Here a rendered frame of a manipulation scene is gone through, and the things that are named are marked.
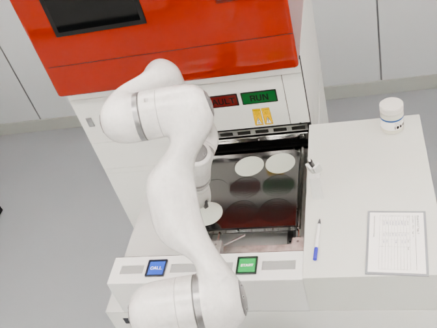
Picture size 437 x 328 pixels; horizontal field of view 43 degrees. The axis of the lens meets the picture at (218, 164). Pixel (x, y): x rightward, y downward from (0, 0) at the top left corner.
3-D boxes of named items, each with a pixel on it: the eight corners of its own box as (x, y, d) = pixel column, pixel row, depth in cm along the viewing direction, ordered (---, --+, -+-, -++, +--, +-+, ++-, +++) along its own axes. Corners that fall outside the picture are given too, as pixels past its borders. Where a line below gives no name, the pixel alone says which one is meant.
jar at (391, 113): (380, 122, 178) (378, 97, 172) (402, 120, 176) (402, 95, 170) (381, 136, 173) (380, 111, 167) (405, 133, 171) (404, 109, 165)
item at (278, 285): (131, 286, 171) (115, 257, 162) (310, 282, 156) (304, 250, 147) (123, 312, 164) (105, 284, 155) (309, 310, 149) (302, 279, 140)
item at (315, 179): (311, 185, 164) (305, 152, 155) (324, 185, 163) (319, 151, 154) (311, 200, 159) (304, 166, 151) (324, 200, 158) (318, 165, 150)
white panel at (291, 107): (107, 169, 218) (66, 85, 193) (316, 151, 196) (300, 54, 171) (105, 174, 216) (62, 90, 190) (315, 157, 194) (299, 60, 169)
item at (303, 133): (192, 160, 205) (185, 140, 199) (312, 150, 193) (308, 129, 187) (192, 163, 204) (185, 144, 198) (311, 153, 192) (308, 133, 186)
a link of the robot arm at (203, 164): (188, 155, 164) (177, 182, 159) (187, 132, 152) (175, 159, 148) (215, 164, 163) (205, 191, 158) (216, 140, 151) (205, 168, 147)
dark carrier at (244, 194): (203, 158, 197) (203, 157, 197) (300, 150, 188) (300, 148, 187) (185, 232, 172) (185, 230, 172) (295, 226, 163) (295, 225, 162)
